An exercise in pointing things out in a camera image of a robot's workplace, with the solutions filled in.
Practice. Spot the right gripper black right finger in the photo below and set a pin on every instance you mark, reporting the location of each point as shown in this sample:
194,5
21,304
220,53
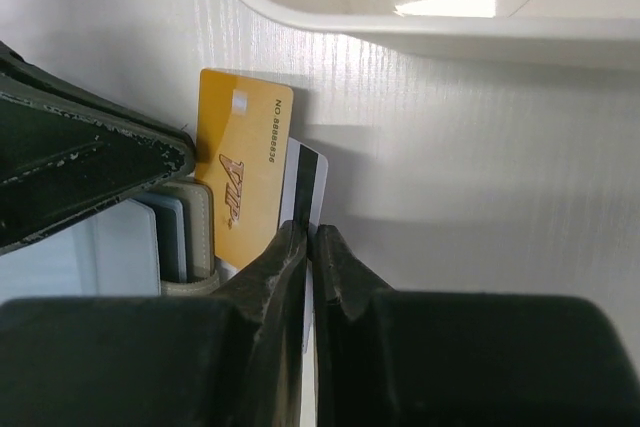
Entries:
387,357

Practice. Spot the white magnetic stripe card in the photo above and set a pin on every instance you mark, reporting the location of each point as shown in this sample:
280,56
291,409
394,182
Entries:
302,198

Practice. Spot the grey blue card holder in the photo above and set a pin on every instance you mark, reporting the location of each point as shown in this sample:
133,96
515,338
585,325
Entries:
159,243

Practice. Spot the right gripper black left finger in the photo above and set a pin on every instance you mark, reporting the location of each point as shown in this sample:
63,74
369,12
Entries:
232,358

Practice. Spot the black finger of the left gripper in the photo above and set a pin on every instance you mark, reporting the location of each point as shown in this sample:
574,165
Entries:
68,154

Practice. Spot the gold VIP card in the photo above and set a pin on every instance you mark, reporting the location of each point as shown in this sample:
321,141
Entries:
242,132

